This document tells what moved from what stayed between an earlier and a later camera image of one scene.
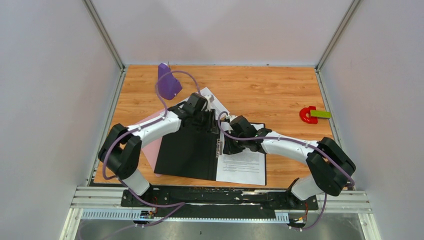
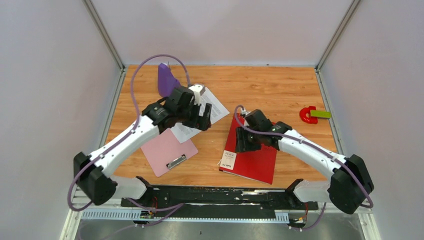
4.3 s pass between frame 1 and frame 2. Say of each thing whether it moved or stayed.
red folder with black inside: moved
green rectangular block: stayed
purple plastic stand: stayed
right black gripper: stayed
